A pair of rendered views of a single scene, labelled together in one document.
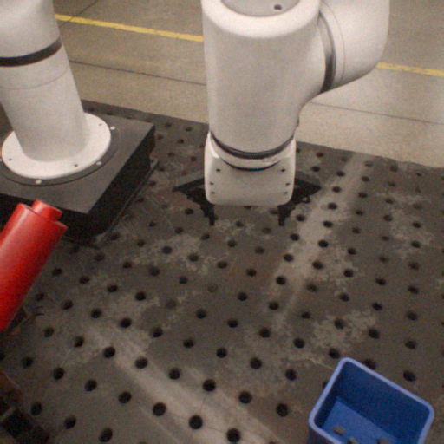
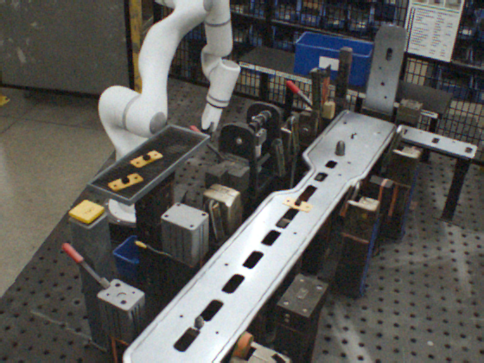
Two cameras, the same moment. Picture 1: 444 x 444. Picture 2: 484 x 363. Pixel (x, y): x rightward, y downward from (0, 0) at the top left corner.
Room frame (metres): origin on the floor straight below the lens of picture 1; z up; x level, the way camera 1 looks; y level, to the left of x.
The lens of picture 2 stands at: (0.54, 1.92, 1.97)
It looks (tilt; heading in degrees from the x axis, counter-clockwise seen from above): 34 degrees down; 262
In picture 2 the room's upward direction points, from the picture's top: 3 degrees clockwise
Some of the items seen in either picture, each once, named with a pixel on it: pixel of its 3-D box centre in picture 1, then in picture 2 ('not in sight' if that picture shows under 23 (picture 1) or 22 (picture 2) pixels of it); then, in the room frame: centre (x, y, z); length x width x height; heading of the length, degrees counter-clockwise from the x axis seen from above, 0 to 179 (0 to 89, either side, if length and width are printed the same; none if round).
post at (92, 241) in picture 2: not in sight; (98, 283); (0.75, 0.82, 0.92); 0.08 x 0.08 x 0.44; 55
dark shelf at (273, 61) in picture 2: not in sight; (341, 79); (-0.16, -0.24, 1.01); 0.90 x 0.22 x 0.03; 145
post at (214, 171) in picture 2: not in sight; (215, 225); (0.42, 0.56, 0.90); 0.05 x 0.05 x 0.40; 55
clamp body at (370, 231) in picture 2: not in sight; (354, 247); (0.02, 0.66, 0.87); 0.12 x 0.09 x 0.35; 145
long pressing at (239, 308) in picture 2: not in sight; (296, 210); (0.20, 0.63, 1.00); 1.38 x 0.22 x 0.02; 55
